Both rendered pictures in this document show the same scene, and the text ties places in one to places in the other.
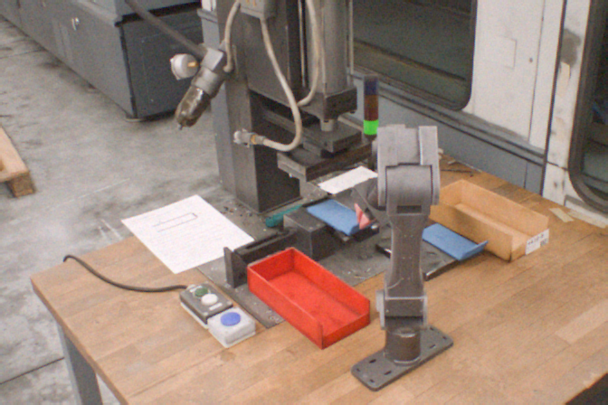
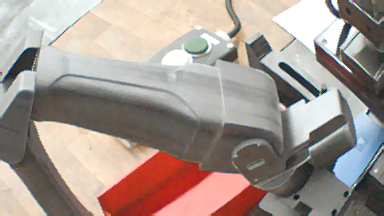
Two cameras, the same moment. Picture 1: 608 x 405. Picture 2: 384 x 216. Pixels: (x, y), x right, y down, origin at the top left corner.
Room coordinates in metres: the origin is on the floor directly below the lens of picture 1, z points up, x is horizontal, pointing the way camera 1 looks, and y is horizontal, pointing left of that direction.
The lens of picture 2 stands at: (1.20, -0.84, 1.95)
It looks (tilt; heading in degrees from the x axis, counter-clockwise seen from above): 47 degrees down; 89
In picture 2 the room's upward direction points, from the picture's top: 10 degrees counter-clockwise
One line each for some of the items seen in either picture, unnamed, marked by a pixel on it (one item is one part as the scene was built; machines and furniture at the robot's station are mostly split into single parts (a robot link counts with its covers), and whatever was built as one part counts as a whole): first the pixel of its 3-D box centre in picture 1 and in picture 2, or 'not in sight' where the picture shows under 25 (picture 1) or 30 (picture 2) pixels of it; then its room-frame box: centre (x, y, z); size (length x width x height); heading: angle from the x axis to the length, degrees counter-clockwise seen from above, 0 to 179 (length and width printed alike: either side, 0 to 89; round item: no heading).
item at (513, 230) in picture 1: (485, 219); not in sight; (1.48, -0.41, 0.93); 0.25 x 0.13 x 0.08; 36
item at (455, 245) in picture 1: (451, 237); not in sight; (1.40, -0.32, 0.93); 0.15 x 0.07 x 0.03; 35
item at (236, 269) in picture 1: (241, 262); (274, 73); (1.33, 0.14, 0.95); 0.06 x 0.03 x 0.09; 126
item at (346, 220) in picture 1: (341, 212); (351, 153); (1.41, -0.08, 1.00); 0.15 x 0.07 x 0.03; 37
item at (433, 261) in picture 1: (428, 248); not in sight; (1.40, -0.27, 0.91); 0.17 x 0.16 x 0.02; 126
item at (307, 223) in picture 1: (331, 210); (375, 143); (1.47, -0.06, 0.98); 0.20 x 0.10 x 0.01; 126
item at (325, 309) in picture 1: (306, 295); (205, 185); (1.22, 0.01, 0.93); 0.25 x 0.12 x 0.06; 36
